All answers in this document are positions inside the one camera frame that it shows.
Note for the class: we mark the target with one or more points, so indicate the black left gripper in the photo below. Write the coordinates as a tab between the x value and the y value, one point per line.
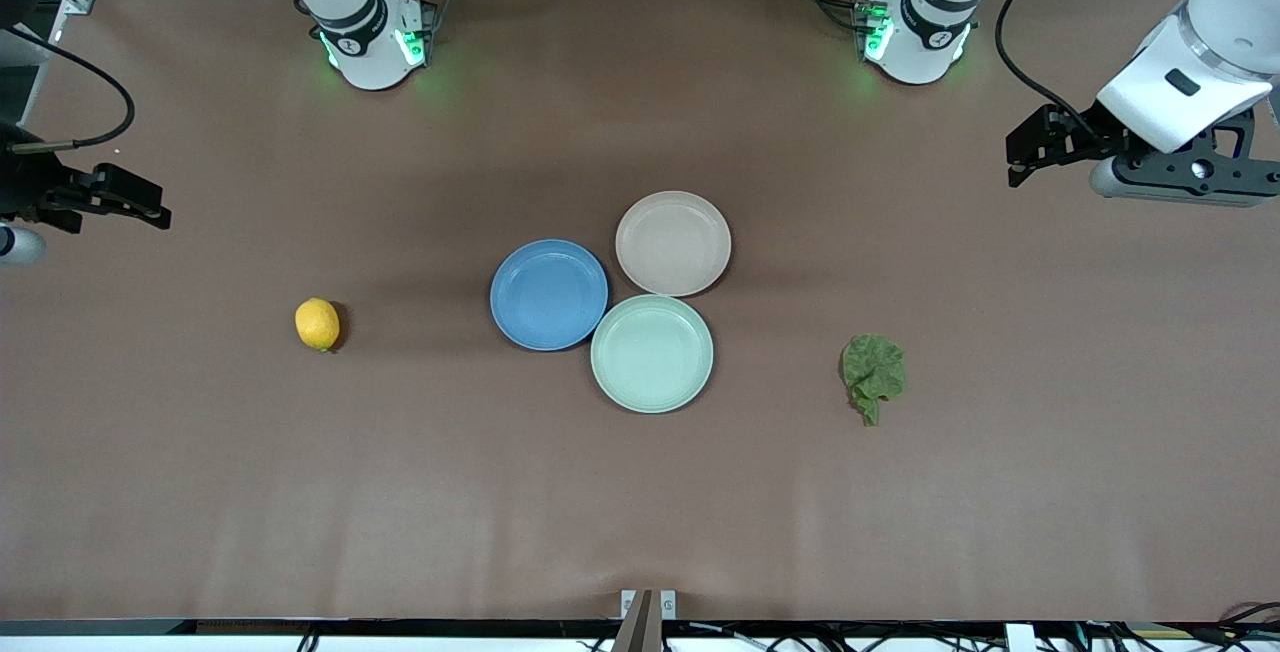
1087	137

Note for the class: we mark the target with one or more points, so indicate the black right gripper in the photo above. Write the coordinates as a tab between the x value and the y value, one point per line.
28	182

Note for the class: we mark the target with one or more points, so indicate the yellow lemon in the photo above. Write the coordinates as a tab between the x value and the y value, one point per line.
317	324

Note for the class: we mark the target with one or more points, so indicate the green lettuce leaf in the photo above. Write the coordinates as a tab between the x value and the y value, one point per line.
872	372

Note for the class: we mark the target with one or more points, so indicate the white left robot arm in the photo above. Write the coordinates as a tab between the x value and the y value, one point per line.
1200	52

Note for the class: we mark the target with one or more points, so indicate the beige plate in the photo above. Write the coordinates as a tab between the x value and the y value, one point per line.
672	244

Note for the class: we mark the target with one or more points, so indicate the pale green plate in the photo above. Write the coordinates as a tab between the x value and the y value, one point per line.
650	352

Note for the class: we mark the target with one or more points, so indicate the blue plate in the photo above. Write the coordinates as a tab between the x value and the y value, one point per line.
548	294

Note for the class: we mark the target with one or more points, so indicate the silver mounting bracket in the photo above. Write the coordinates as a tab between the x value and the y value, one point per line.
669	604

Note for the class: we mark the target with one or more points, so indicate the brown camera post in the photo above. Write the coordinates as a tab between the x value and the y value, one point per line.
640	627

